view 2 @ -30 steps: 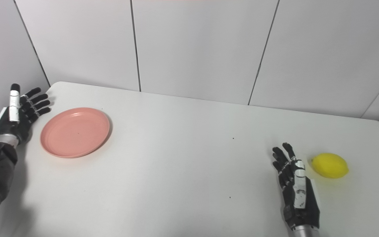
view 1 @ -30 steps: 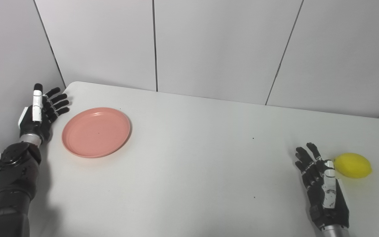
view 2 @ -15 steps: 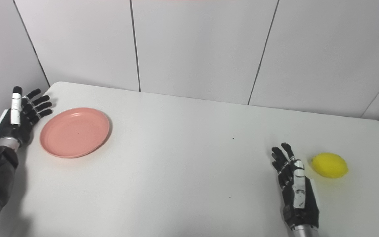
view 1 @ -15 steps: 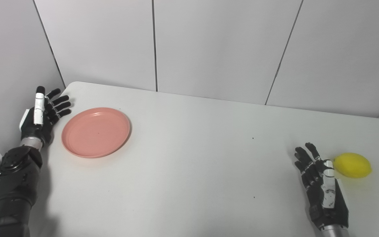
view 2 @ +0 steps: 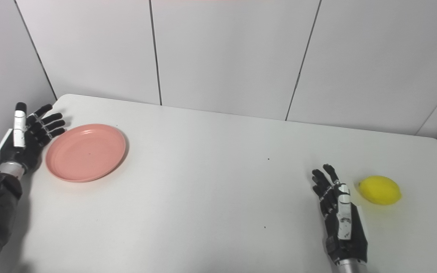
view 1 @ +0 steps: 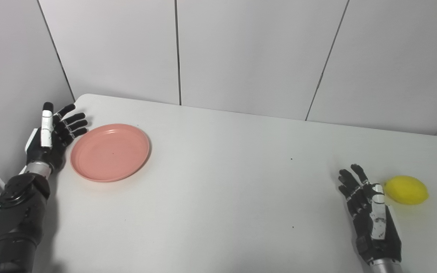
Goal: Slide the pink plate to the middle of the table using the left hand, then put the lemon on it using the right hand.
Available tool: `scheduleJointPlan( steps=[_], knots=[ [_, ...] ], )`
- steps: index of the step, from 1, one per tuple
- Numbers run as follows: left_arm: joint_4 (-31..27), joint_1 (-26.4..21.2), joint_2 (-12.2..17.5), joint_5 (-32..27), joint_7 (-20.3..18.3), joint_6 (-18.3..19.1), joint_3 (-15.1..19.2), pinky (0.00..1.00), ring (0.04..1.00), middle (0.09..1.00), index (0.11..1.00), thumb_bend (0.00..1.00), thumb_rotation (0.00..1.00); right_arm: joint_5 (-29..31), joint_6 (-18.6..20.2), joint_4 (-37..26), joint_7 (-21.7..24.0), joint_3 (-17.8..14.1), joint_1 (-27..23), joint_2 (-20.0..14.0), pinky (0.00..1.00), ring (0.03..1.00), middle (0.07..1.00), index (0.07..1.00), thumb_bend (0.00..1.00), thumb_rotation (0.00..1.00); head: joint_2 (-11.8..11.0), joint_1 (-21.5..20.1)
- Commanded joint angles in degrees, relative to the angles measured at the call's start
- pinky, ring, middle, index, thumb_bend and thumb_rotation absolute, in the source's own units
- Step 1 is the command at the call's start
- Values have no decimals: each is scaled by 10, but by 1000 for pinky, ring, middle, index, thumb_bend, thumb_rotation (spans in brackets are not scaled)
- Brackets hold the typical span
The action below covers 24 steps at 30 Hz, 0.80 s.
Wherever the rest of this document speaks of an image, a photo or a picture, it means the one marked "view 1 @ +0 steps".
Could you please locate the yellow lemon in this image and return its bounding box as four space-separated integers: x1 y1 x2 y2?
384 175 429 206

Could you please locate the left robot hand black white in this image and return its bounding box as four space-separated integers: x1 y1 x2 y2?
25 102 89 171

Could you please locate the pink round plate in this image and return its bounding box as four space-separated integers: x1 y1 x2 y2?
70 124 151 183

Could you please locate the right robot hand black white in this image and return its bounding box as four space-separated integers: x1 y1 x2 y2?
338 164 402 264

